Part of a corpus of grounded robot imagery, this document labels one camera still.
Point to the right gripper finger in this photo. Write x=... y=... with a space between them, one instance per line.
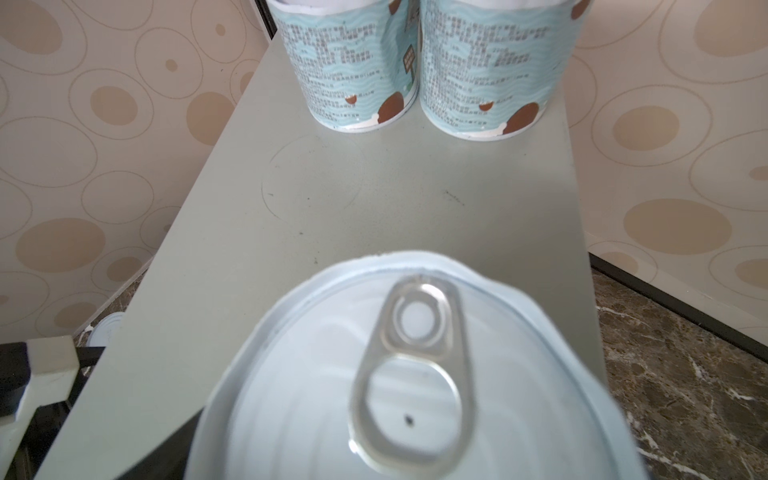
x=168 y=460

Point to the teal label can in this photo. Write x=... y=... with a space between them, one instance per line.
x=356 y=61
x=489 y=68

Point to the orange label can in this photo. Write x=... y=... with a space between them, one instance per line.
x=104 y=330

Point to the grey metal cabinet box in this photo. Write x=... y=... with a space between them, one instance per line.
x=281 y=198

